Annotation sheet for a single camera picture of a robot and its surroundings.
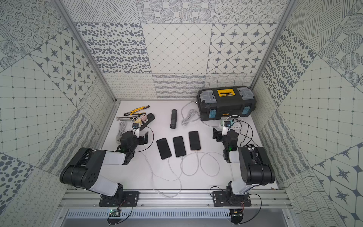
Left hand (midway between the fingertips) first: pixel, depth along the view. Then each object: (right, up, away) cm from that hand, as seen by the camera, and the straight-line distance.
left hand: (137, 130), depth 94 cm
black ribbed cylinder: (+24, +7, +12) cm, 27 cm away
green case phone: (+29, -11, -1) cm, 31 cm away
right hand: (+57, +1, +1) cm, 57 cm away
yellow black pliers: (-10, +12, +17) cm, 23 cm away
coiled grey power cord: (+38, +9, +17) cm, 43 cm away
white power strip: (+70, +2, +7) cm, 71 cm away
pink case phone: (+39, -7, +2) cm, 40 cm away
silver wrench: (-17, +8, +14) cm, 23 cm away
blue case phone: (+18, -13, 0) cm, 22 cm away
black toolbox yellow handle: (+57, +18, +4) cm, 60 cm away
